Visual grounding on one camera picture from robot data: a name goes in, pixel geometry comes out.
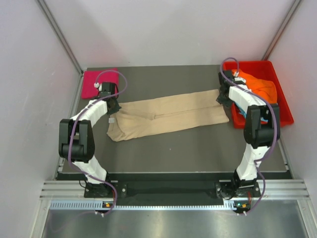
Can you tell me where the blue t shirt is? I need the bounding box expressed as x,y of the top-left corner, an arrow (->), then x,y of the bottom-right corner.
236,106 -> 268,123

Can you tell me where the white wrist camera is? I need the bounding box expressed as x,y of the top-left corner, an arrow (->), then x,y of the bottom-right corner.
94,82 -> 102,91
232,71 -> 246,85

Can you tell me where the red plastic bin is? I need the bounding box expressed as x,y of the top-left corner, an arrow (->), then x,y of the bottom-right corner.
223,60 -> 294,127

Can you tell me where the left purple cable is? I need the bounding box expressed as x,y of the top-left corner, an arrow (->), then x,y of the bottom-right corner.
48,69 -> 128,233

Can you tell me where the left aluminium frame post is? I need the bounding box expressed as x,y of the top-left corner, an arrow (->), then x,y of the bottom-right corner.
35,0 -> 83,75

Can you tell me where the folded pink t shirt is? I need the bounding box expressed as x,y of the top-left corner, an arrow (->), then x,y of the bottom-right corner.
81,70 -> 119,99

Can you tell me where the aluminium rail profile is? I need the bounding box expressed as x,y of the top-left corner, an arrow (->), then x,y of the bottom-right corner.
40,179 -> 310,200

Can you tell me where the beige t shirt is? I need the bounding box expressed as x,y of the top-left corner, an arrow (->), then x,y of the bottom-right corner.
107,90 -> 229,142

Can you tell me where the right aluminium frame post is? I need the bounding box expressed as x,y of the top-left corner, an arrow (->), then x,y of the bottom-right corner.
261,0 -> 303,60

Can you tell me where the grey slotted cable duct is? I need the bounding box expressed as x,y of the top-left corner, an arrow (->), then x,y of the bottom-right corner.
50,200 -> 236,211

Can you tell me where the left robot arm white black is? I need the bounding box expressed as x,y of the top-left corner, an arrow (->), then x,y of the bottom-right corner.
58,82 -> 121,197

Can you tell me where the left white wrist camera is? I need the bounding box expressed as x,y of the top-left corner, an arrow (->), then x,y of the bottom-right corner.
94,82 -> 102,91

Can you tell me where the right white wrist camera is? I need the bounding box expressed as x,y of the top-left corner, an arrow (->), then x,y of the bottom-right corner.
232,71 -> 246,85

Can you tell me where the aluminium frame post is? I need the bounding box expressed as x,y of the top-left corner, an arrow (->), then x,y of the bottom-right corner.
35,0 -> 83,75
261,0 -> 303,60

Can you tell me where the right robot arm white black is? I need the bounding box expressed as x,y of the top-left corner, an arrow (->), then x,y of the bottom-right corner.
216,70 -> 280,199

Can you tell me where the orange t shirt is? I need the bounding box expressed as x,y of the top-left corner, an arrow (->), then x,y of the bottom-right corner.
239,70 -> 277,104

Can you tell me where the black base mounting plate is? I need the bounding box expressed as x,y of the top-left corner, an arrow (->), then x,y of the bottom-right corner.
84,180 -> 260,201

